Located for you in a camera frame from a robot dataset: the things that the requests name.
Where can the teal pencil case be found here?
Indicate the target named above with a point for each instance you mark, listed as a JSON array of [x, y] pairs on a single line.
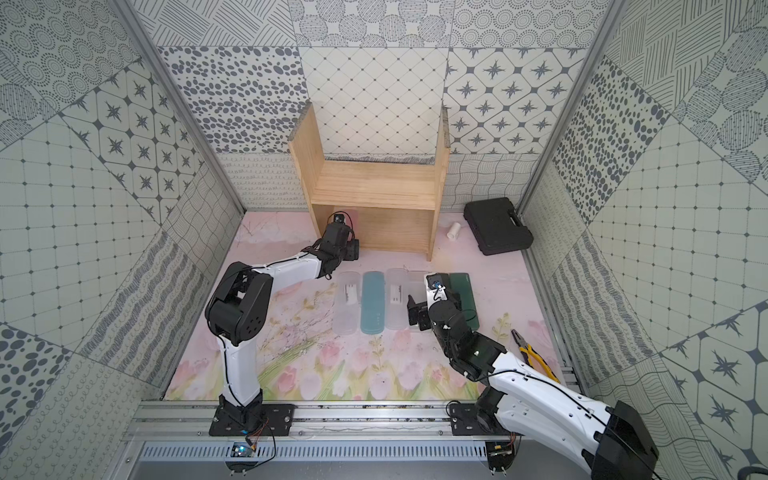
[[373, 303]]

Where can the wooden shelf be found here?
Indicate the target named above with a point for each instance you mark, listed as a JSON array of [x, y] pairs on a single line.
[[396, 207]]

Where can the clear rounded pencil case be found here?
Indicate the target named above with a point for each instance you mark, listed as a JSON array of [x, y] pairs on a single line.
[[396, 297]]

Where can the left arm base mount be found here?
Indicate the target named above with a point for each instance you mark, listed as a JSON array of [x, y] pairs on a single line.
[[270, 418]]

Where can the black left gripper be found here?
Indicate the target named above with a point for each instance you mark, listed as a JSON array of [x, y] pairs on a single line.
[[344, 235]]

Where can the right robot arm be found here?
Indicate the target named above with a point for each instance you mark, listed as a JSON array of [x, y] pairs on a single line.
[[606, 441]]

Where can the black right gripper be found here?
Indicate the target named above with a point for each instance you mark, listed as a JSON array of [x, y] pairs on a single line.
[[422, 311]]

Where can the clear labelled pencil case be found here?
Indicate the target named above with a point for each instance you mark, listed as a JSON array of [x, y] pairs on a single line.
[[417, 288]]

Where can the yellow black pliers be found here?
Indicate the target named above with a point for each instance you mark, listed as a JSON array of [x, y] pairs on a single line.
[[532, 357]]

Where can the black tool case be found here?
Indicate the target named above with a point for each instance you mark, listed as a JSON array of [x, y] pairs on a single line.
[[496, 226]]

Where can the small clear pencil case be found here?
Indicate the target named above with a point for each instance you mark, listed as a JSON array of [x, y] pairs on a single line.
[[347, 303]]

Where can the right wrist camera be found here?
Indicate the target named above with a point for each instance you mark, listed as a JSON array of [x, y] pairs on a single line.
[[436, 287]]

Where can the dark green pencil case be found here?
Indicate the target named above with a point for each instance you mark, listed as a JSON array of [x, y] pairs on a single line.
[[461, 285]]

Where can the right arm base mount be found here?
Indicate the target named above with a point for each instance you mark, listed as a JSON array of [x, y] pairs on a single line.
[[474, 419]]

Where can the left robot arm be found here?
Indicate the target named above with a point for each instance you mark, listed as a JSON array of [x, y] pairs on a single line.
[[238, 308]]

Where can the pink pencil case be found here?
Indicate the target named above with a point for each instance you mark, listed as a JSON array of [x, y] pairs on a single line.
[[353, 219]]

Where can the aluminium rail frame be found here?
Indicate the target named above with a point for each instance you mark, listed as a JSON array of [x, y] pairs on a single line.
[[320, 432]]

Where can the white pipe fitting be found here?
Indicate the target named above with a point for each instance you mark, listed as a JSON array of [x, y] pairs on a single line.
[[454, 231]]

